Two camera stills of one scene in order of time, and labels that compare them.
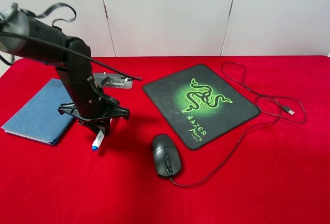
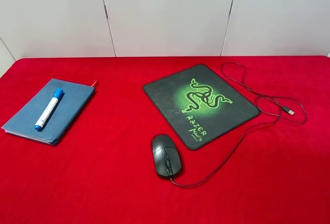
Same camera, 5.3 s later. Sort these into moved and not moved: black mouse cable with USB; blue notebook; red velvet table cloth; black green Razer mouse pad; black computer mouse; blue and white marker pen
Moved: blue and white marker pen; black mouse cable with USB
Not moved: black computer mouse; black green Razer mouse pad; red velvet table cloth; blue notebook
